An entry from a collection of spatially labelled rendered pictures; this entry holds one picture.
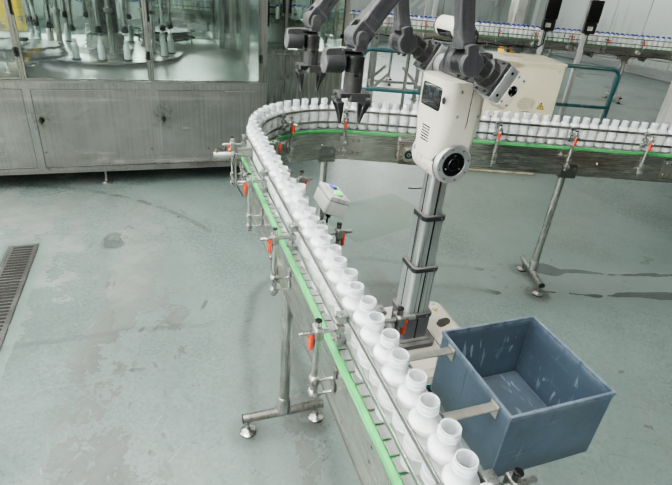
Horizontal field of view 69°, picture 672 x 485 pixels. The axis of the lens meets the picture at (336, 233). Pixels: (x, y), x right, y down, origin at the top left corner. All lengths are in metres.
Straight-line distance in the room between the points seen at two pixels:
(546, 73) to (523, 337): 4.22
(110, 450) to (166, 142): 2.85
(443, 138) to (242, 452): 1.52
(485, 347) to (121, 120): 3.64
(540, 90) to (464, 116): 3.74
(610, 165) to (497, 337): 2.07
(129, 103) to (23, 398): 2.56
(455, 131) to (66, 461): 2.00
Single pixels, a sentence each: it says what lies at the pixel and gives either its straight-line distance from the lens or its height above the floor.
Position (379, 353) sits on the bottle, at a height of 1.12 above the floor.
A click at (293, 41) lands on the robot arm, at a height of 1.57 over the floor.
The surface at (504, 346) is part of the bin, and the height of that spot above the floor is 0.85.
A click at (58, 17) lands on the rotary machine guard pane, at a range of 4.43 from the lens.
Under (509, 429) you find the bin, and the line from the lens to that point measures 1.28.
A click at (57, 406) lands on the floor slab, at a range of 2.63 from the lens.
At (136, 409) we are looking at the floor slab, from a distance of 2.50.
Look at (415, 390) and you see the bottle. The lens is 0.94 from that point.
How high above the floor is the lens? 1.80
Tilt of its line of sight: 28 degrees down
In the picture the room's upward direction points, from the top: 5 degrees clockwise
